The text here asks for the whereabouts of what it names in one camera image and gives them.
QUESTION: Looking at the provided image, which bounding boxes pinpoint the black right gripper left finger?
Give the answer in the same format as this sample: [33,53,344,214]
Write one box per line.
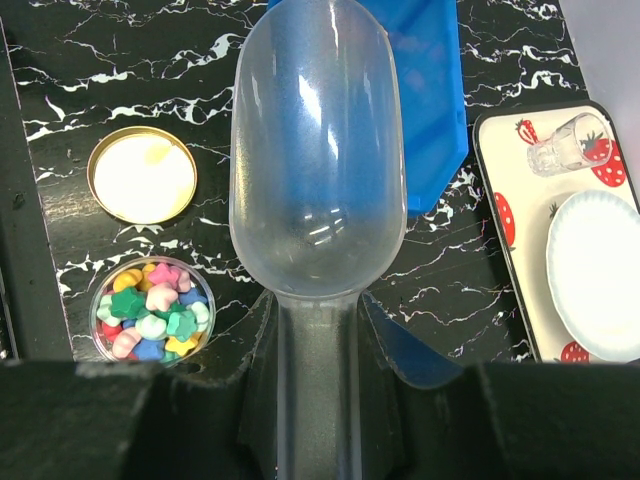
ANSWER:
[1,293,277,479]

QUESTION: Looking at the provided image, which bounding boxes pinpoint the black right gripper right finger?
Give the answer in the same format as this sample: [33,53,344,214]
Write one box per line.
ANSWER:
[362,294,639,479]

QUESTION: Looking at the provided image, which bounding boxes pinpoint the scooped star candies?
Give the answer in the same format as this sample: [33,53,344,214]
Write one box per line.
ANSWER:
[95,262,211,364]

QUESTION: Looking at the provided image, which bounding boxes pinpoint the clear plastic scoop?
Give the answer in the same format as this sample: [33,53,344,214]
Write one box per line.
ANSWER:
[229,1,407,479]

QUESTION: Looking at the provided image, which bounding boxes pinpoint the blue bin of star candies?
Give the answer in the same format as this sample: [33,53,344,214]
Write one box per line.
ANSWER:
[361,1,468,218]

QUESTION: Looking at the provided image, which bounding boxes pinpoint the clear plastic jar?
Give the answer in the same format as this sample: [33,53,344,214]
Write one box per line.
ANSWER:
[88,255,217,370]

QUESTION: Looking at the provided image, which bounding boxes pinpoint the strawberry pattern tray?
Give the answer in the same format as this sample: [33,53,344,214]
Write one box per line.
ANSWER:
[473,100,639,363]

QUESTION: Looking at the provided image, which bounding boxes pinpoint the white plate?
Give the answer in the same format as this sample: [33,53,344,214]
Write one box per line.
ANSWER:
[546,190,639,363]

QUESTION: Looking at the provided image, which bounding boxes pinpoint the gold jar lid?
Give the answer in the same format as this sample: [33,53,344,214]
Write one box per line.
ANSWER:
[87,126,198,225]

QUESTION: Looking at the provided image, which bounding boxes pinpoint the clear drinking glass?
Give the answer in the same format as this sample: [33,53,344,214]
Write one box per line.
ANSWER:
[527,113,613,177]

